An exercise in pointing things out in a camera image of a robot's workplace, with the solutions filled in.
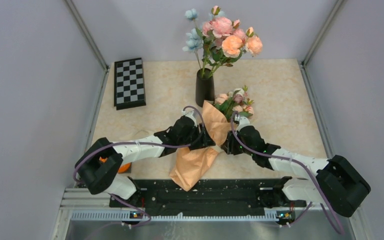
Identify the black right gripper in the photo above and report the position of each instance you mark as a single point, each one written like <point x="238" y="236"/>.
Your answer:
<point x="229" y="145"/>

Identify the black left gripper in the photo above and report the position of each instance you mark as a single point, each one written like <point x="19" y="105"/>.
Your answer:
<point x="206" y="141"/>

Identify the orange paper bouquet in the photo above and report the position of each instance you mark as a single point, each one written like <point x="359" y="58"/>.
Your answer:
<point x="192" y="163"/>

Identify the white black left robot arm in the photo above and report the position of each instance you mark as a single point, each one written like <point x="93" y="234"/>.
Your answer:
<point x="99" y="166"/>

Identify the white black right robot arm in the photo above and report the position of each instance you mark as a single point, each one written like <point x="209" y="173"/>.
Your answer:
<point x="332" y="182"/>

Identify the black cylindrical vase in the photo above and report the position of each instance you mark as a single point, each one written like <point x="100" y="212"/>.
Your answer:
<point x="204" y="87"/>

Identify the pink orange blue flowers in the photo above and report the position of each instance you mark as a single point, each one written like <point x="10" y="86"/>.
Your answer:
<point x="219" y="42"/>

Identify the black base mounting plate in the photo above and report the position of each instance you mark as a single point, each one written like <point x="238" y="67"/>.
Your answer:
<point x="262" y="188"/>

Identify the black grey chessboard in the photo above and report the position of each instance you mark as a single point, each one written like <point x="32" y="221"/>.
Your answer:
<point x="129" y="84"/>

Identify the orange curved toy track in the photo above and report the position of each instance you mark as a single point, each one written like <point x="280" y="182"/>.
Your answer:
<point x="126" y="168"/>

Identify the aluminium frame rail right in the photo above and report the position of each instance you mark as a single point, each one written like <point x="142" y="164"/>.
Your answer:
<point x="337" y="7"/>

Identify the aluminium frame rail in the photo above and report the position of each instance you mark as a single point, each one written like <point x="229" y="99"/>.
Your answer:
<point x="85" y="32"/>
<point x="337" y="7"/>
<point x="164" y="205"/>

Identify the aluminium front frame rail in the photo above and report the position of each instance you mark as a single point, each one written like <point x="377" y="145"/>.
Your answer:
<point x="164" y="205"/>

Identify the aluminium frame rail left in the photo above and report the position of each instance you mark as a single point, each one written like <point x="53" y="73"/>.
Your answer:
<point x="85" y="32"/>

